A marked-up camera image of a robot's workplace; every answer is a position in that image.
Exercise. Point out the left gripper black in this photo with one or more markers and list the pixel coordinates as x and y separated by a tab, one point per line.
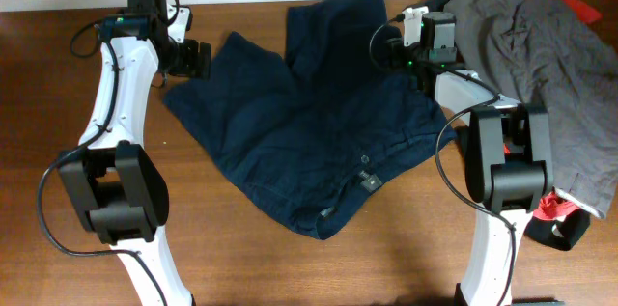
189	66

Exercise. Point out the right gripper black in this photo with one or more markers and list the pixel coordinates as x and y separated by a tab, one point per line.
395	54

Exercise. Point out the navy blue shorts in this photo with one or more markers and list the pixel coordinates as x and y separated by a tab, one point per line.
310	135

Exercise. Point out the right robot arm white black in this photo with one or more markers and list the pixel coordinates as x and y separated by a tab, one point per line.
506	151

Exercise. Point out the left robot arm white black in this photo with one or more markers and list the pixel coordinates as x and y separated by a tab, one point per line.
114	187

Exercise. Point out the grey shorts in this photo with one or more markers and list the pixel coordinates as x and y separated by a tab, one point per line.
555	79

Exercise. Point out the red and black garment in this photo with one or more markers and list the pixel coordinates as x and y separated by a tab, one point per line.
560	219

